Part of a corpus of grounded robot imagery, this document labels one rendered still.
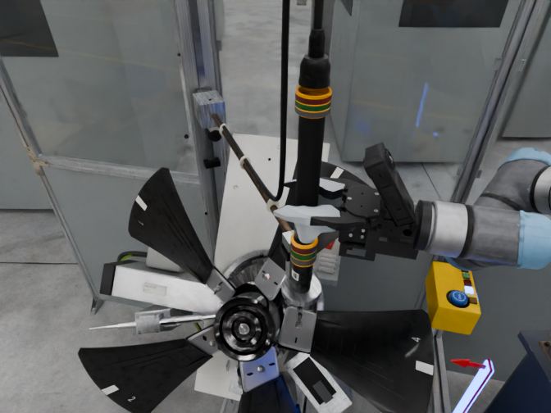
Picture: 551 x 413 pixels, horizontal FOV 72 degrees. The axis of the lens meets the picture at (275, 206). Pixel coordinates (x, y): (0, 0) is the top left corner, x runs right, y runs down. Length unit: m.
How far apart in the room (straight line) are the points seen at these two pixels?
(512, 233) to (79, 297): 2.38
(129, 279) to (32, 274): 1.94
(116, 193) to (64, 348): 0.98
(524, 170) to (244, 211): 0.63
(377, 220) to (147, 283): 0.62
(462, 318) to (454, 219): 0.55
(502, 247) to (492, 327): 1.38
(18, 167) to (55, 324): 1.19
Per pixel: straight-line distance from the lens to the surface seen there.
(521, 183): 0.69
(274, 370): 0.85
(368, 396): 0.77
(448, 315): 1.06
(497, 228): 0.56
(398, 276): 1.67
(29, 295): 2.79
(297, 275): 0.64
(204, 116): 1.08
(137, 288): 1.00
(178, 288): 0.95
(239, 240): 1.01
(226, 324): 0.75
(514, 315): 1.88
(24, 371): 2.44
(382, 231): 0.56
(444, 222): 0.54
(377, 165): 0.48
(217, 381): 1.10
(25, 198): 3.36
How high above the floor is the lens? 1.83
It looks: 38 degrees down
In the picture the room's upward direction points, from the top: straight up
